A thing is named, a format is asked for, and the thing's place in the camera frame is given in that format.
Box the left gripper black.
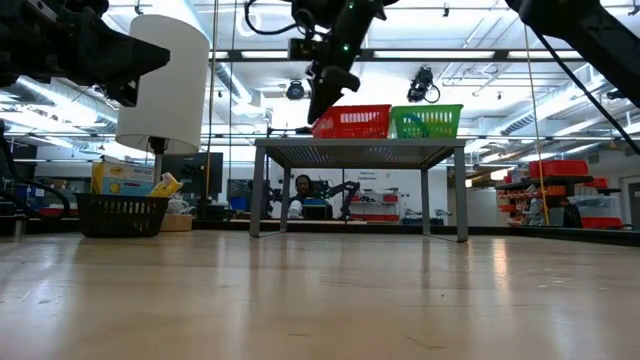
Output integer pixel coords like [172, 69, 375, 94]
[0, 0, 172, 108]

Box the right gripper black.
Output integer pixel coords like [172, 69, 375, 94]
[305, 46, 362, 125]

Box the red plastic basket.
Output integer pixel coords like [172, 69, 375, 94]
[311, 103, 393, 140]

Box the green plastic basket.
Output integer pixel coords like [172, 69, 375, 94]
[389, 103, 465, 140]

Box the crayon box torn green side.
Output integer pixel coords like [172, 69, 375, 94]
[90, 159, 156, 197]

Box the white shade table lamp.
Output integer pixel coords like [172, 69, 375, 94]
[114, 13, 211, 184]

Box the grey metal shelf riser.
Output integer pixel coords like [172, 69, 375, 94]
[248, 137, 471, 244]

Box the person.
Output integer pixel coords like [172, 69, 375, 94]
[288, 173, 335, 221]

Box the rack with red bins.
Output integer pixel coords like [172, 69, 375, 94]
[349, 189, 401, 224]

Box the black monitor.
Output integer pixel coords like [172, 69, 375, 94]
[160, 151, 225, 202]

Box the black plastic basket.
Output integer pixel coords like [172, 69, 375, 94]
[74, 192, 172, 239]

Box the white cup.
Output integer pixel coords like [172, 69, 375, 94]
[166, 196, 191, 216]

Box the wooden block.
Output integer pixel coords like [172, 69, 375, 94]
[159, 213, 194, 233]

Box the dark storage rack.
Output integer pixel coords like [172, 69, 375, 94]
[493, 174, 624, 205]

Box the red storage bin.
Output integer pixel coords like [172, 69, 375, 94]
[579, 216, 625, 231]
[527, 159, 590, 180]

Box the clear plastic bin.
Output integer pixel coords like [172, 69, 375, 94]
[567, 194, 622, 219]

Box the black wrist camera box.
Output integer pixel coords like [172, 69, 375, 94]
[287, 37, 332, 63]

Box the overhead frame beam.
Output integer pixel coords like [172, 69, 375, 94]
[209, 47, 586, 64]

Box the yellow hanging cord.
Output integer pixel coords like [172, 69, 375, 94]
[523, 24, 551, 227]

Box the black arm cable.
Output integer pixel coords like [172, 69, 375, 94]
[527, 27, 640, 157]

